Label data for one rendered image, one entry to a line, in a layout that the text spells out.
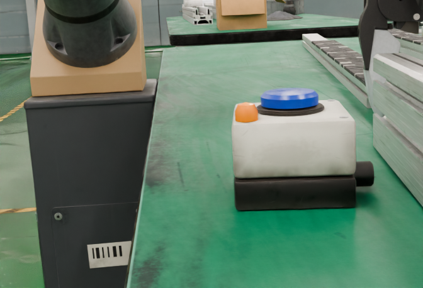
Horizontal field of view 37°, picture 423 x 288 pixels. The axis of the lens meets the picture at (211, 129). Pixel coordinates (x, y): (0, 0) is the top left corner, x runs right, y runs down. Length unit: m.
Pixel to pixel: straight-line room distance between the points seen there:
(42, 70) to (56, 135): 0.11
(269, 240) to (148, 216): 0.09
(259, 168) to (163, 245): 0.08
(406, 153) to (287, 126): 0.10
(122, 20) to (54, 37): 0.11
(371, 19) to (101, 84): 0.51
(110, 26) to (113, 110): 0.13
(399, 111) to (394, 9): 0.17
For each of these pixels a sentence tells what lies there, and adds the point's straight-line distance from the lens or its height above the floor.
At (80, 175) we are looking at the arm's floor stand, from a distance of 1.01.
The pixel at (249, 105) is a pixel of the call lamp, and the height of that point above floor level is 0.85.
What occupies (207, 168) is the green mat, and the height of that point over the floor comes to 0.78.
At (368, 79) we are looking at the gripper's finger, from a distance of 0.64.
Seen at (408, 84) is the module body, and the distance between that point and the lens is 0.45.
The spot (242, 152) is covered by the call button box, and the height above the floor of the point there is 0.82.
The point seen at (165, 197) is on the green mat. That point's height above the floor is 0.78.
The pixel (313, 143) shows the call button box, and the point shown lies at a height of 0.82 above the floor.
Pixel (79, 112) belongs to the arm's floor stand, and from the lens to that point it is 0.99.
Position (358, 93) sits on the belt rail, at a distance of 0.84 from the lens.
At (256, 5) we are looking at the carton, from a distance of 2.65.
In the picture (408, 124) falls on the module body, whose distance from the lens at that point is 0.45.
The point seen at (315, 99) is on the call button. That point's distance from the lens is 0.44.
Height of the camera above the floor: 0.92
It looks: 12 degrees down
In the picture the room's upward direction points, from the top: 3 degrees counter-clockwise
